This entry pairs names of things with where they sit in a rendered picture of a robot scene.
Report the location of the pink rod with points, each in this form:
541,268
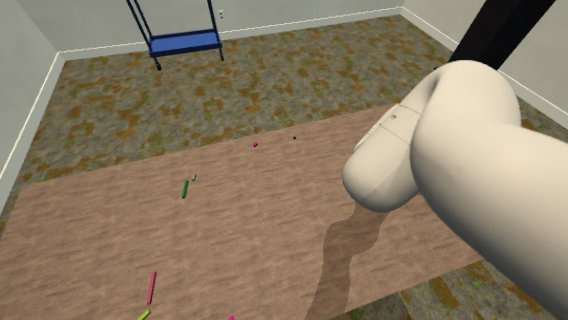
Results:
151,288

